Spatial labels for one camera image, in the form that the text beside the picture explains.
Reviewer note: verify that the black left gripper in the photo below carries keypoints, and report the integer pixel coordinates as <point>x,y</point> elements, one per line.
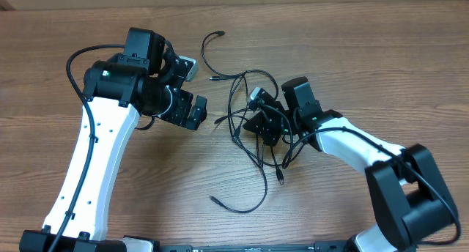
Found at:
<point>179,106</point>

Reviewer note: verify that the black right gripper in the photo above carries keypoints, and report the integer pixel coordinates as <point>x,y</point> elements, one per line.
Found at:
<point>267,127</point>

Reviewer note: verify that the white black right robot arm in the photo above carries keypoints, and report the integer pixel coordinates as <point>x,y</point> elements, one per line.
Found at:
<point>411,202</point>

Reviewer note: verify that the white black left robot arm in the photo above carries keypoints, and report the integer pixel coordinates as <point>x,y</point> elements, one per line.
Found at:
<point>143,78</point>

